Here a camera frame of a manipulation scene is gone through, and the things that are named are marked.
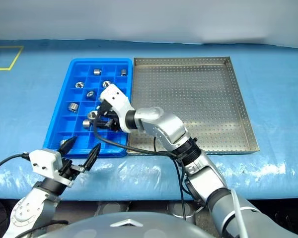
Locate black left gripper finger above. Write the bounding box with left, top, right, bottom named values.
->
left=58, top=135, right=78, bottom=158
left=82, top=142, right=102, bottom=172

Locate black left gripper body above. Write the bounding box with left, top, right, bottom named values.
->
left=59, top=158, right=86, bottom=183

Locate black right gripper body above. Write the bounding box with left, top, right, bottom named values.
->
left=100, top=99, right=122, bottom=131

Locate blue compartment tray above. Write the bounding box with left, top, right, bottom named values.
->
left=43, top=58, right=134, bottom=159

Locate grey round shape under table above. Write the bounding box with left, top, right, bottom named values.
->
left=166, top=200, right=197, bottom=219
left=96, top=200, right=130, bottom=214

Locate perforated metal tray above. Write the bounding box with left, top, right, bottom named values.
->
left=127, top=56, right=261, bottom=156

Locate silver robot torso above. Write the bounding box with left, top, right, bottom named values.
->
left=32, top=212, right=214, bottom=238

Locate blue plastic table cover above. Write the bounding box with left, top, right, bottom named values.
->
left=0, top=38, right=298, bottom=201

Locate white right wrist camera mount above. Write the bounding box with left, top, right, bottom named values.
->
left=99, top=84, right=137, bottom=133

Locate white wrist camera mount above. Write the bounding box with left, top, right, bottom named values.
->
left=29, top=148, right=75, bottom=188
left=99, top=84, right=137, bottom=133

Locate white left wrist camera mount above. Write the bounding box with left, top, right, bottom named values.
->
left=29, top=148, right=75, bottom=188

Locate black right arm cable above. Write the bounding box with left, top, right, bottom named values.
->
left=93, top=119, right=198, bottom=221

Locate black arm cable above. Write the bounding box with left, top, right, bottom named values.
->
left=93, top=119, right=198, bottom=221
left=0, top=153, right=30, bottom=176

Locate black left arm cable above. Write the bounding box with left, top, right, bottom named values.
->
left=0, top=153, right=30, bottom=176

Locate white cable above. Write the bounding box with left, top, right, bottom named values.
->
left=230, top=189, right=249, bottom=238

